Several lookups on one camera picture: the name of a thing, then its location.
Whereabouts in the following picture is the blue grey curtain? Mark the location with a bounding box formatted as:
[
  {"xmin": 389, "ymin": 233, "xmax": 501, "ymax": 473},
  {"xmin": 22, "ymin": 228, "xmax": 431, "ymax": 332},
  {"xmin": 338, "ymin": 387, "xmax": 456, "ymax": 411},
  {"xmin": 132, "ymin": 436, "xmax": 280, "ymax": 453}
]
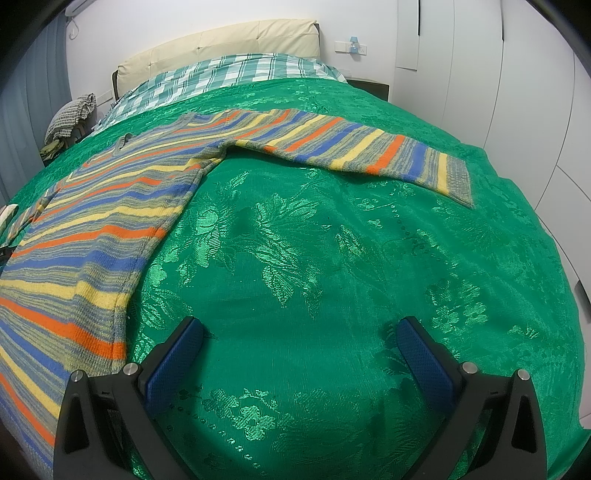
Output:
[{"xmin": 0, "ymin": 28, "xmax": 72, "ymax": 208}]

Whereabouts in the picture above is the wall socket with blue clip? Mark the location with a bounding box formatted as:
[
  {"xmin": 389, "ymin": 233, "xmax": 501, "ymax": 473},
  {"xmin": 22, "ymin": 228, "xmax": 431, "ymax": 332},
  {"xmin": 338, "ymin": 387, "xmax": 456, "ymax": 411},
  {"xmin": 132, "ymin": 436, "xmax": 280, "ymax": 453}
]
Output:
[{"xmin": 333, "ymin": 34, "xmax": 370, "ymax": 55}]

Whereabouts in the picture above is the dark bedside table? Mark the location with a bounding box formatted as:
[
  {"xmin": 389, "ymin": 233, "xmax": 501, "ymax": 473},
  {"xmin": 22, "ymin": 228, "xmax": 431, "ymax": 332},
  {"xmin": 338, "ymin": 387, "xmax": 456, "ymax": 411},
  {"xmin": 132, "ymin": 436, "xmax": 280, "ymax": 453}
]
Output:
[{"xmin": 346, "ymin": 78, "xmax": 390, "ymax": 103}]

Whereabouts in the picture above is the printed cream pillow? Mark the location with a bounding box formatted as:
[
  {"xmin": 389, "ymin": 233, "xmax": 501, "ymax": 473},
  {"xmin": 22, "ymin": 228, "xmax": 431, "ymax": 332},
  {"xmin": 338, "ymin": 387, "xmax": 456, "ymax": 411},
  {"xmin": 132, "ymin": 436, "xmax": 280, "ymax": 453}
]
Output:
[{"xmin": 0, "ymin": 204, "xmax": 20, "ymax": 236}]

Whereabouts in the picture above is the green floral bedspread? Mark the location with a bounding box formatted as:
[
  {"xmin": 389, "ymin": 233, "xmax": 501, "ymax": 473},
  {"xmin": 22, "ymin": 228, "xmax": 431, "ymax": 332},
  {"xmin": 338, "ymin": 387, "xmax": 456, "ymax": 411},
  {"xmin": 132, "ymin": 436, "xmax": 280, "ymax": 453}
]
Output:
[{"xmin": 0, "ymin": 76, "xmax": 583, "ymax": 480}]

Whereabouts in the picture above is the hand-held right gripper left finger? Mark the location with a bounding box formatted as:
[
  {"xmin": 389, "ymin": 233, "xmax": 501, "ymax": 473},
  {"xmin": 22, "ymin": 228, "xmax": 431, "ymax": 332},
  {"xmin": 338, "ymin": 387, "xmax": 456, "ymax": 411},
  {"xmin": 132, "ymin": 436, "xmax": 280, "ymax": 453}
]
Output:
[{"xmin": 53, "ymin": 316, "xmax": 206, "ymax": 480}]

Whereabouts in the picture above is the cream padded headboard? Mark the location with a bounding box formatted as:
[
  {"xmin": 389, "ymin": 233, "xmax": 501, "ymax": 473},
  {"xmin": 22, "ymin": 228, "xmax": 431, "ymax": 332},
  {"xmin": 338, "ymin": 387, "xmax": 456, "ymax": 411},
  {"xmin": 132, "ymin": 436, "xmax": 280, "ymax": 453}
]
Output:
[{"xmin": 112, "ymin": 19, "xmax": 322, "ymax": 100}]

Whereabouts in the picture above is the green white plaid quilt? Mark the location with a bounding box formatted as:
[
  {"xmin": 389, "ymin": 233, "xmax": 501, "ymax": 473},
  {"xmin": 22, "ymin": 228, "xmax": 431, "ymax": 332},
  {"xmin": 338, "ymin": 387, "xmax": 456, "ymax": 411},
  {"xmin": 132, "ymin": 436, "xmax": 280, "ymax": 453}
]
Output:
[{"xmin": 99, "ymin": 53, "xmax": 349, "ymax": 132}]

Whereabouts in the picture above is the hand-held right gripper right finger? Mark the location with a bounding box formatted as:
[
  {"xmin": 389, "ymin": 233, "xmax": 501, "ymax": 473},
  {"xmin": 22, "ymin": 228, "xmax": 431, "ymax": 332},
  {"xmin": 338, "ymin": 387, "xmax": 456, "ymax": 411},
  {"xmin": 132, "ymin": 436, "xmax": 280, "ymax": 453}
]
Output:
[{"xmin": 396, "ymin": 316, "xmax": 548, "ymax": 480}]

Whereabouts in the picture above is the cluttered bedside table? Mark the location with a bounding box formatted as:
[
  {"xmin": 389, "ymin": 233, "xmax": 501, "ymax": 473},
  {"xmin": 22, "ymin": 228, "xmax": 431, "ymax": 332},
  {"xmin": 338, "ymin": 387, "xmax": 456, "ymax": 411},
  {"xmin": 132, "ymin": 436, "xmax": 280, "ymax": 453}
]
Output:
[{"xmin": 39, "ymin": 138, "xmax": 70, "ymax": 167}]

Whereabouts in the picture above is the grey checkered cloth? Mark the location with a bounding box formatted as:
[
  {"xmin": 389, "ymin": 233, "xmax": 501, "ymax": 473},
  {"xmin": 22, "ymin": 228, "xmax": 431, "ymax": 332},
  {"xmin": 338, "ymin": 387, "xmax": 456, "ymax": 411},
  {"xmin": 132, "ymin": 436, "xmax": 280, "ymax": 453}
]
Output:
[{"xmin": 45, "ymin": 93, "xmax": 97, "ymax": 144}]

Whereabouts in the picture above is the white wardrobe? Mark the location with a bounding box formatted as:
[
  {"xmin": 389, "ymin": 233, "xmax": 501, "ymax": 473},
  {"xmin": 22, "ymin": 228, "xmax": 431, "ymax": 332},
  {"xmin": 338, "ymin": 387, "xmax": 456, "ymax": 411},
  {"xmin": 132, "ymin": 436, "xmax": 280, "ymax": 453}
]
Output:
[{"xmin": 388, "ymin": 0, "xmax": 591, "ymax": 324}]

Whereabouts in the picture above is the striped knit sweater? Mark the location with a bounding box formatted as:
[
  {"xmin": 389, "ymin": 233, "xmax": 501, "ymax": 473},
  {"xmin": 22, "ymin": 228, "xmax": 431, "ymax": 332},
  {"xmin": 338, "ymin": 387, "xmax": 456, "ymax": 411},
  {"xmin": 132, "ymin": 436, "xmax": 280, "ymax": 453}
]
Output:
[{"xmin": 0, "ymin": 108, "xmax": 476, "ymax": 472}]

